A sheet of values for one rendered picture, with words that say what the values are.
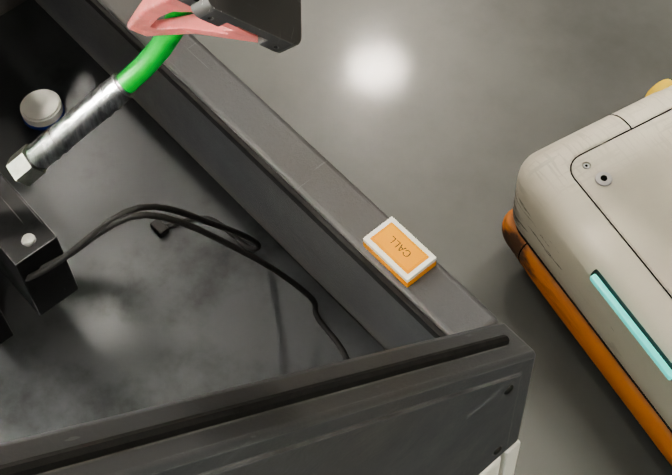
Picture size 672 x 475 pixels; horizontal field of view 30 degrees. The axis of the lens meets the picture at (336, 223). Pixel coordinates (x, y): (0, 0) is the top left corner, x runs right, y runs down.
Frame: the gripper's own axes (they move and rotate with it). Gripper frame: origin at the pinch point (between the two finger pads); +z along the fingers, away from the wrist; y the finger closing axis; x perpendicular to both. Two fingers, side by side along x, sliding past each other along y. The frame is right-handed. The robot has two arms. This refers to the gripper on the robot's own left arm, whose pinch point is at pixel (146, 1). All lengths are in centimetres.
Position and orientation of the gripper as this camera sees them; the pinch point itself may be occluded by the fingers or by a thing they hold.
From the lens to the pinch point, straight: 72.9
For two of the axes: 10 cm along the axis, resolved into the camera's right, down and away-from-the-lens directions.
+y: 0.2, 9.4, -3.3
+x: 6.9, 2.3, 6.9
